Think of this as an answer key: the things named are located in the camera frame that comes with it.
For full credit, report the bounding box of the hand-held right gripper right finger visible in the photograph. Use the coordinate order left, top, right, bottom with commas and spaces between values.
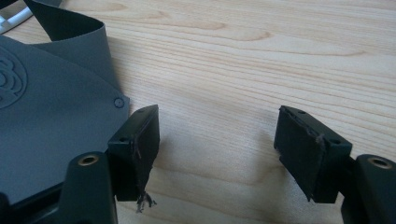
273, 105, 353, 204

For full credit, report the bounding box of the white wire hat rack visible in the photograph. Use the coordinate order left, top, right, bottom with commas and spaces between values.
0, 5, 34, 35

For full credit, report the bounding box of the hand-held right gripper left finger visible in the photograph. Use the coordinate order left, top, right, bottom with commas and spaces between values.
107, 104, 161, 203

